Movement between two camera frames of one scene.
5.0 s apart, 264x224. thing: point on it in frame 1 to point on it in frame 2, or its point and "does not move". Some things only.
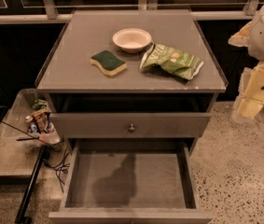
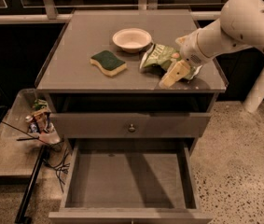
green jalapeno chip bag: [165, 58] does not move
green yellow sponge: [107, 63] does not move
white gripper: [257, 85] to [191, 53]
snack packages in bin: [39, 120] does not move
